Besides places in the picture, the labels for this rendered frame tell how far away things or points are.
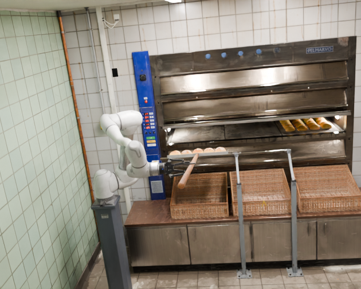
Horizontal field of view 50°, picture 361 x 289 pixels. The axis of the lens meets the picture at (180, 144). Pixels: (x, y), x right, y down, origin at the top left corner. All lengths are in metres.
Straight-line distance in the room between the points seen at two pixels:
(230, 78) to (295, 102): 0.67
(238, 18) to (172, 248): 2.27
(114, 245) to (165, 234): 0.60
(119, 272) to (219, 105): 1.83
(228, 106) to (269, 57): 0.60
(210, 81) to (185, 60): 0.31
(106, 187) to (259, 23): 2.04
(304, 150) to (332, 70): 0.82
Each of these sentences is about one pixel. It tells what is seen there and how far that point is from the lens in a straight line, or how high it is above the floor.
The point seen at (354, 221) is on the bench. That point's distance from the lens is 3.97.
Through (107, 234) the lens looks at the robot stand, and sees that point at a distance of 3.46.
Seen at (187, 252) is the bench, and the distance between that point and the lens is 3.95.
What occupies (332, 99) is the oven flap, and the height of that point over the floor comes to 1.52.
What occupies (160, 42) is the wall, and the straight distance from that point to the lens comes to 3.88.
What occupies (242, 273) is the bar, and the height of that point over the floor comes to 0.01.
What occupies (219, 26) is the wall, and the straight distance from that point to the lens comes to 3.84.
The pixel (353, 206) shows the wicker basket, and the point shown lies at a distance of 3.95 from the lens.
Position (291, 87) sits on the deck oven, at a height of 1.67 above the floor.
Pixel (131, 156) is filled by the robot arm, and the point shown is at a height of 1.63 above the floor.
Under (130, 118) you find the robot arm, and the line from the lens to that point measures 2.95.
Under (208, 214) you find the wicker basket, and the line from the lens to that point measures 3.78.
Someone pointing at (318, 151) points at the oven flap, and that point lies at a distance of 4.19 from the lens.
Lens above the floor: 2.38
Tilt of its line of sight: 17 degrees down
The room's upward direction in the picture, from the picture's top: 6 degrees counter-clockwise
